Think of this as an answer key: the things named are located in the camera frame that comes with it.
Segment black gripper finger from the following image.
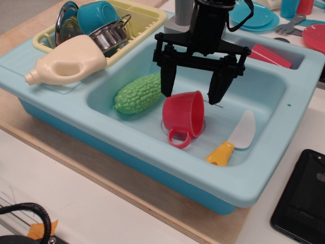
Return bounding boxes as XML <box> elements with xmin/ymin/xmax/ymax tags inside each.
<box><xmin>160</xmin><ymin>64</ymin><xmax>177</xmax><ymax>97</ymax></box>
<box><xmin>208</xmin><ymin>70</ymin><xmax>234</xmax><ymax>105</ymax></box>

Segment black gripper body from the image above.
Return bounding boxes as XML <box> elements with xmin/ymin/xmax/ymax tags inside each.
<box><xmin>153</xmin><ymin>1</ymin><xmax>251</xmax><ymax>76</ymax></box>

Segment red plastic cup with handle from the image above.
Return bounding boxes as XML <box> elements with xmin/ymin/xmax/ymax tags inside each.
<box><xmin>162</xmin><ymin>90</ymin><xmax>205</xmax><ymax>149</ymax></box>

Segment teal plastic cup in rack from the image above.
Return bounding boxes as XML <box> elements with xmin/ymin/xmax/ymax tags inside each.
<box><xmin>77</xmin><ymin>1</ymin><xmax>119</xmax><ymax>35</ymax></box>

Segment green bumpy bitter melon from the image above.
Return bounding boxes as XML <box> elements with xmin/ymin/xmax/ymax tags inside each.
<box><xmin>113</xmin><ymin>74</ymin><xmax>162</xmax><ymax>114</ymax></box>

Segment red tumbler in compartment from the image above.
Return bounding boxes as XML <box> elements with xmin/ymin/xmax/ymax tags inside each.
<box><xmin>248</xmin><ymin>44</ymin><xmax>293</xmax><ymax>69</ymax></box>

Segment yellow dish rack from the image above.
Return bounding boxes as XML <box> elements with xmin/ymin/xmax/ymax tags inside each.
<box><xmin>32</xmin><ymin>1</ymin><xmax>168</xmax><ymax>68</ymax></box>

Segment teal plates stack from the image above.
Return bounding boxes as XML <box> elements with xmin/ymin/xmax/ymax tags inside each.
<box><xmin>229</xmin><ymin>1</ymin><xmax>280</xmax><ymax>32</ymax></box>

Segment small steel pot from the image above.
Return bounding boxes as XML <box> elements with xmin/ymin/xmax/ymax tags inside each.
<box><xmin>89</xmin><ymin>14</ymin><xmax>132</xmax><ymax>55</ymax></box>

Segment light blue toy sink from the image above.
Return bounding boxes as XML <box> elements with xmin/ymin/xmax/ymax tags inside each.
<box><xmin>0</xmin><ymin>10</ymin><xmax>325</xmax><ymax>216</ymax></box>

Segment grey toy fork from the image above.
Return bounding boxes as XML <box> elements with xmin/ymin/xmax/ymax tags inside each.
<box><xmin>275</xmin><ymin>14</ymin><xmax>306</xmax><ymax>36</ymax></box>

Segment cream plastic detergent bottle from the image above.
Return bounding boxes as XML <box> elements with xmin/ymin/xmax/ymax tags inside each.
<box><xmin>24</xmin><ymin>35</ymin><xmax>107</xmax><ymax>85</ymax></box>

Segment teal tumbler background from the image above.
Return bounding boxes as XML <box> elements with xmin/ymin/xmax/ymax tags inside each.
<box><xmin>280</xmin><ymin>0</ymin><xmax>300</xmax><ymax>18</ymax></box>

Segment red plastic plate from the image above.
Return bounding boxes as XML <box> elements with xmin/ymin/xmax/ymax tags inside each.
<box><xmin>302</xmin><ymin>24</ymin><xmax>324</xmax><ymax>53</ymax></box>

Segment red tumbler background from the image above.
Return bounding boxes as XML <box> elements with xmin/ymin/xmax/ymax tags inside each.
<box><xmin>296</xmin><ymin>0</ymin><xmax>314</xmax><ymax>16</ymax></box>

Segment steel pot lid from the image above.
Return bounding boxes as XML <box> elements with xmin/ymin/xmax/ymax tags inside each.
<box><xmin>54</xmin><ymin>1</ymin><xmax>83</xmax><ymax>46</ymax></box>

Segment wooden board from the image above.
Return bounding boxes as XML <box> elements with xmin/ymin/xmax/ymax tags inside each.
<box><xmin>0</xmin><ymin>0</ymin><xmax>251</xmax><ymax>244</ymax></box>

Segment black smartphone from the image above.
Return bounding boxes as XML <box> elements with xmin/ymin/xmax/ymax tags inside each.
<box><xmin>270</xmin><ymin>149</ymin><xmax>324</xmax><ymax>243</ymax></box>

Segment orange tape piece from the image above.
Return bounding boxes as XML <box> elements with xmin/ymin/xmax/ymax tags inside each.
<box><xmin>27</xmin><ymin>220</ymin><xmax>58</xmax><ymax>240</ymax></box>

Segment toy knife yellow handle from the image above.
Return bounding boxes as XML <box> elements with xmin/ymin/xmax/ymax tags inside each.
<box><xmin>205</xmin><ymin>110</ymin><xmax>256</xmax><ymax>167</ymax></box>

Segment black braided cable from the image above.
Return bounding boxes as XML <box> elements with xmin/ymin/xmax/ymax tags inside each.
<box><xmin>0</xmin><ymin>202</ymin><xmax>51</xmax><ymax>244</ymax></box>

